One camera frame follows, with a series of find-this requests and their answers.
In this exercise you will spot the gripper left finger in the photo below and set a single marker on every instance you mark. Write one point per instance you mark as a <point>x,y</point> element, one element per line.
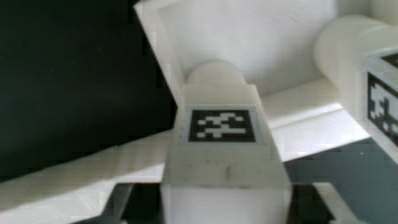
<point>134,205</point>

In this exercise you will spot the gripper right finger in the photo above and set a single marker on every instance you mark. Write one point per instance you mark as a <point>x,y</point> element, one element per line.
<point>318,206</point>

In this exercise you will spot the white chair leg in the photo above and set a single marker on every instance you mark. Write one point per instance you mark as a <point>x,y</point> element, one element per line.
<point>224,185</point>

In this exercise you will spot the white chair leg tagged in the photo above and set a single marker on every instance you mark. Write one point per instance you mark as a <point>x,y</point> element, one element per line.
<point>356,57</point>

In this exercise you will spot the white chair seat part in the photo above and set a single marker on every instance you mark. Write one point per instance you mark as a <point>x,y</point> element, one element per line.
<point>258,34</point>

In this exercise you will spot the white U-shaped fence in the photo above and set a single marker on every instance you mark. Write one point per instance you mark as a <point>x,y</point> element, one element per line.
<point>61,194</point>

